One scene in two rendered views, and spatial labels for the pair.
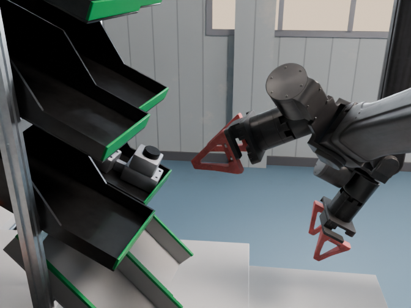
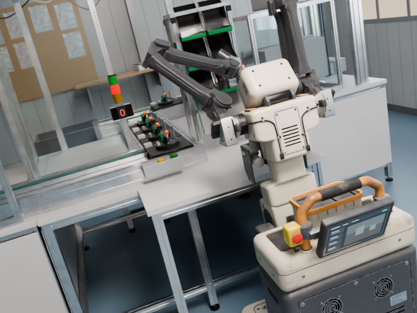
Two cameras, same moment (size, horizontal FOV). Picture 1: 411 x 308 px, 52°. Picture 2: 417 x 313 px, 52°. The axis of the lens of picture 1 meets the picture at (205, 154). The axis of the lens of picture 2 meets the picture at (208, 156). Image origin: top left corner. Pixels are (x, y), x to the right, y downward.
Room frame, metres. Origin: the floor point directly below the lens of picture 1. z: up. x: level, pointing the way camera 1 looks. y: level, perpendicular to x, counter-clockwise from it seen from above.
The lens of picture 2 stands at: (-0.32, -2.10, 1.61)
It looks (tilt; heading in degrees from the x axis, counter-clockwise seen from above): 18 degrees down; 71
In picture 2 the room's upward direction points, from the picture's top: 13 degrees counter-clockwise
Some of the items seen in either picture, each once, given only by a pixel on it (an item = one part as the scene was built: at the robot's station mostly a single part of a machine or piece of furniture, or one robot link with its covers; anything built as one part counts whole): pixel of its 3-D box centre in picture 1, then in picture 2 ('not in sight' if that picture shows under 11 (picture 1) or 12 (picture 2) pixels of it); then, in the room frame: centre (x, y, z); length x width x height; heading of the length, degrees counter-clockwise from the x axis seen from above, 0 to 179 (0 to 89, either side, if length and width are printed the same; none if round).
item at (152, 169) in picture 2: not in sight; (162, 165); (0.16, 0.00, 0.93); 0.21 x 0.07 x 0.06; 174
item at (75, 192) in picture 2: not in sight; (126, 176); (-0.02, 0.09, 0.91); 0.89 x 0.06 x 0.11; 174
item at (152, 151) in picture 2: not in sight; (167, 146); (0.27, 0.21, 0.96); 0.24 x 0.24 x 0.02; 84
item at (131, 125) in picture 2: not in sight; (144, 118); (0.34, 0.95, 1.01); 0.24 x 0.24 x 0.13; 84
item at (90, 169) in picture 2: not in sight; (118, 169); (-0.03, 0.26, 0.91); 0.84 x 0.28 x 0.10; 174
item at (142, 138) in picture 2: not in sight; (157, 130); (0.29, 0.46, 1.01); 0.24 x 0.24 x 0.13; 84
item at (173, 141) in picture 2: not in sight; (167, 143); (0.27, 0.21, 0.98); 0.14 x 0.14 x 0.02
